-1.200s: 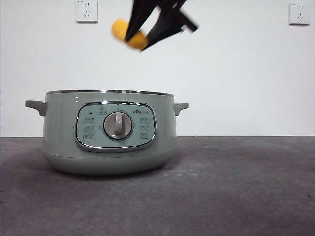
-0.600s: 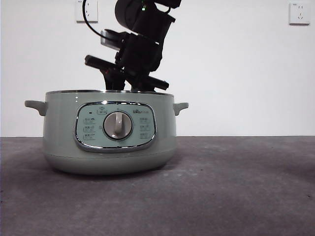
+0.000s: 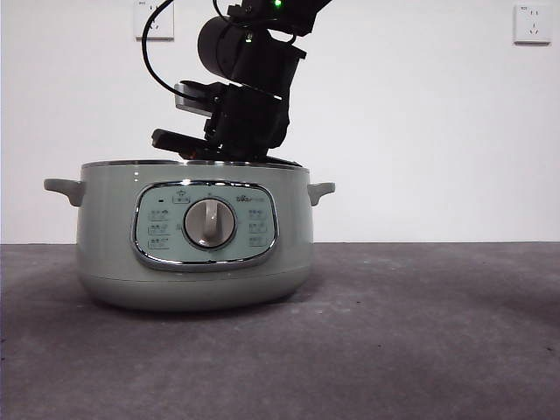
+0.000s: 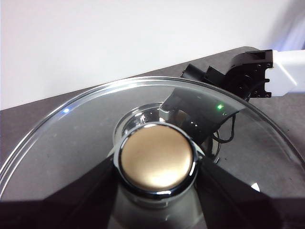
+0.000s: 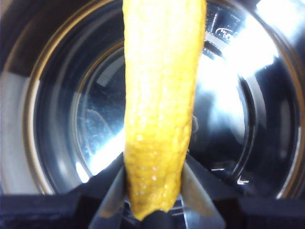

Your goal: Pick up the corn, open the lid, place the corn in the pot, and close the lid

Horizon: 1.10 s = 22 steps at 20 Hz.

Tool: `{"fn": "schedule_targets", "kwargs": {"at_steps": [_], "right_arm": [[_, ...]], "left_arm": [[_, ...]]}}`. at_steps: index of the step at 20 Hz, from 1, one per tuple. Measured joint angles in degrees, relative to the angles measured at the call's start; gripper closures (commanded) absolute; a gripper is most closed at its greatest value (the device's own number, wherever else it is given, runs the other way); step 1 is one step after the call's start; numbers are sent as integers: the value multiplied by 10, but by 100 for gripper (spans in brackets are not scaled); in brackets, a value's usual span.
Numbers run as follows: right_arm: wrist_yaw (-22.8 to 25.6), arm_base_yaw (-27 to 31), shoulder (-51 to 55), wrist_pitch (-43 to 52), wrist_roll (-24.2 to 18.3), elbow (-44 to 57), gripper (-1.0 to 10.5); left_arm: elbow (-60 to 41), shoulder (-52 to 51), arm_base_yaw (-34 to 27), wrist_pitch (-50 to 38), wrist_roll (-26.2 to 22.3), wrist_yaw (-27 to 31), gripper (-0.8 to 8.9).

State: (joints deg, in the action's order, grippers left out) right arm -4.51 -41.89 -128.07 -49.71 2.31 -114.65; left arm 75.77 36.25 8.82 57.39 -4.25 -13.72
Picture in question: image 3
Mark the pale green electric pot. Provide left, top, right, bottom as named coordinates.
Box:
left=43, top=158, right=336, bottom=312

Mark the white wall socket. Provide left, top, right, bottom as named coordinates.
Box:
left=134, top=0, right=175, bottom=43
left=512, top=3, right=552, bottom=46

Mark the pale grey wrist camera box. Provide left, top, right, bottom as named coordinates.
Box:
left=173, top=80, right=220, bottom=118

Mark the black cable loop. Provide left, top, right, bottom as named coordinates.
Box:
left=140, top=0, right=181, bottom=95

